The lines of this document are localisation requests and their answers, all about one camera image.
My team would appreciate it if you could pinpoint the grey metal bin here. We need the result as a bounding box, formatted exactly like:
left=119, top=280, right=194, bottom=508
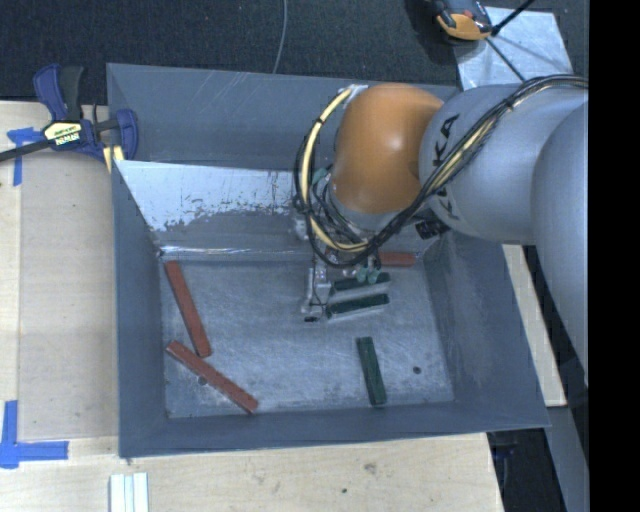
left=105, top=62, right=552, bottom=459

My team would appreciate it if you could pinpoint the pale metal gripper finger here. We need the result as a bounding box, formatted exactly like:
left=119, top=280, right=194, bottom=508
left=306, top=266, right=333, bottom=291
left=299, top=285, right=334, bottom=323

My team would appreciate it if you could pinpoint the red-brown flat block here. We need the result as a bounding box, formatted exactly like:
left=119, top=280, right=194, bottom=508
left=163, top=259, right=214, bottom=359
left=164, top=340, right=260, bottom=416
left=375, top=250, right=418, bottom=268

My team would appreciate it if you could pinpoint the dark green flat block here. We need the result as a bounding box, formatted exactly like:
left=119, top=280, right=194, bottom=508
left=355, top=336, right=389, bottom=407
left=325, top=293, right=391, bottom=320

